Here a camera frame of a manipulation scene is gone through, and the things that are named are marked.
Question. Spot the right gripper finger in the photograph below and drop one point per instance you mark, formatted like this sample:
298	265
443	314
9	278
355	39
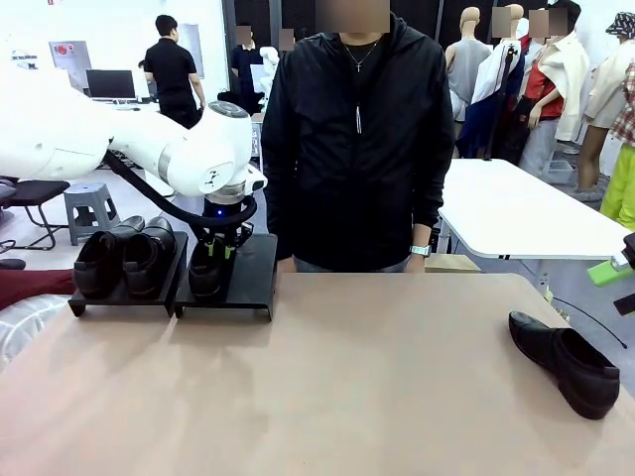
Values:
626	305
607	273

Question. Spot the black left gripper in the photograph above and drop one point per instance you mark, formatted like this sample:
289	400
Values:
218	220

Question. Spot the black leather shoe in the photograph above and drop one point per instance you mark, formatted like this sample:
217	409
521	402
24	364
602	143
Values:
206	277
580	372
96	268
146	268

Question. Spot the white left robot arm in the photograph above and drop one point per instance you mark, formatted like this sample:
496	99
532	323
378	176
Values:
74	144

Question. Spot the person's right forearm black sleeve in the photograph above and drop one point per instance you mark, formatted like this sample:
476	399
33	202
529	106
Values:
280	213

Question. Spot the person's left forearm black sleeve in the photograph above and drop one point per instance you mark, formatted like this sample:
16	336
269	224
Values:
430	203

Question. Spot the black metal shoe stand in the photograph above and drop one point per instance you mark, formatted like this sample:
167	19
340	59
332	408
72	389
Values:
248	277
124	303

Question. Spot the person's right hand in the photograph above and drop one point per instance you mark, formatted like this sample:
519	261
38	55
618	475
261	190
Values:
287	264

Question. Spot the person's left hand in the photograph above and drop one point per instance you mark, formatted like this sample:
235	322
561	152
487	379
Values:
417	264

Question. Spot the neon yellow trousers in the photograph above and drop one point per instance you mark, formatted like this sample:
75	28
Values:
622	188

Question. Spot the white folding table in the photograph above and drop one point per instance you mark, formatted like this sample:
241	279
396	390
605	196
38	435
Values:
521	208

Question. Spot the plastic floor basket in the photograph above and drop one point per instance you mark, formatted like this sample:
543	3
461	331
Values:
560	171

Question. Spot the grey plastic stool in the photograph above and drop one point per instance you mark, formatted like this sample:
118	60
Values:
89	191

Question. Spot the brown cardboard box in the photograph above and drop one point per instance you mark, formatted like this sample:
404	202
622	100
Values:
456	265

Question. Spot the person in black jacket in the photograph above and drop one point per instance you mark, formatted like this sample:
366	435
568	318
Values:
357	149

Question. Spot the standing man black shirt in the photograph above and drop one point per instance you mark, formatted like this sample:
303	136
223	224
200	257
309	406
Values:
171	69

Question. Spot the background person dark clothes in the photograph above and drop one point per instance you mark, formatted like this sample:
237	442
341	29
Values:
245	64

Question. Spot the silver wristwatch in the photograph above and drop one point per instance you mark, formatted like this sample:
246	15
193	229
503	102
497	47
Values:
420	250

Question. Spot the black office chair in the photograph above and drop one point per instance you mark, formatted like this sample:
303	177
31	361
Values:
35	191

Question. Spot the dark red cloth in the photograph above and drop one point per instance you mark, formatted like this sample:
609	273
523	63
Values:
30	287

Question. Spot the black computer monitor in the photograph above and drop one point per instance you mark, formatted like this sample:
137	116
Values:
110	84

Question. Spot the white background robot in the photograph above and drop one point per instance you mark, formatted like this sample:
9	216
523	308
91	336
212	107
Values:
268	54

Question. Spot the mannequin with red top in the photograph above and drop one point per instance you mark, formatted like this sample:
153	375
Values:
565	74

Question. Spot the white plastic wrap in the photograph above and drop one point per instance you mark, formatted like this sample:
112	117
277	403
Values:
20	327

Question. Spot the mannequin with white navy garment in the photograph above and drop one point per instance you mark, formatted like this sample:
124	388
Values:
496	74

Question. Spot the poster with red circle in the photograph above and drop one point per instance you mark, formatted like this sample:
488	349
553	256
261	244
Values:
69	52

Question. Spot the mannequin with grey top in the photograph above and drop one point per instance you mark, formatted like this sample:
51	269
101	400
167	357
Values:
469	64

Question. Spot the grey wall panel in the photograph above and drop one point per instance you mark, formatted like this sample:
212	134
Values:
193	32

